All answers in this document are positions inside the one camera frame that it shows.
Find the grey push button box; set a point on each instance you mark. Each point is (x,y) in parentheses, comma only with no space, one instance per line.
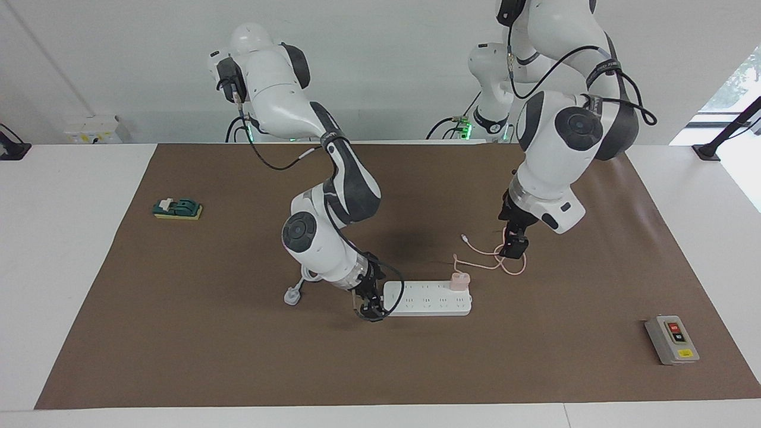
(669,342)

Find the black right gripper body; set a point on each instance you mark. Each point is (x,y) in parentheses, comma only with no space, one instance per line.
(368,279)

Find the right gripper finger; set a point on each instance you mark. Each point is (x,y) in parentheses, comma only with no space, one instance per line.
(379,309)
(362,306)

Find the long black stand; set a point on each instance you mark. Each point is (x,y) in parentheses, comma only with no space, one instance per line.
(707,151)

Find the white power strip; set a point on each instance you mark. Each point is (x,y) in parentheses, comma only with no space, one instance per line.
(428,302)

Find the brown table mat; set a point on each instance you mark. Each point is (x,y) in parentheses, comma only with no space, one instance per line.
(380,356)

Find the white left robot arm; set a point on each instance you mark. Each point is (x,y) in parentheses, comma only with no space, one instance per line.
(553,160)

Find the small black stand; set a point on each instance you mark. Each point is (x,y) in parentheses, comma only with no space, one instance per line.
(10,148)

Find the pink charger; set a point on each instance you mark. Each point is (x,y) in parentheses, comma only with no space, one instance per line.
(459,282)

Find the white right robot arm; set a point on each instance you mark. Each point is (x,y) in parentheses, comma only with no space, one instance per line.
(315,238)

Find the white wall socket box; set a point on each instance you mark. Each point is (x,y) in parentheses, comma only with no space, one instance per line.
(89,129)

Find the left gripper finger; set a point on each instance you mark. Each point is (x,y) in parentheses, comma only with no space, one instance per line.
(518,247)
(505,246)

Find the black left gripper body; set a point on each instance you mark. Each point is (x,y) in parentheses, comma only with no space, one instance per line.
(514,217)

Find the bright window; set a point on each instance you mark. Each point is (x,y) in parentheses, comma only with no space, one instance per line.
(737,83)

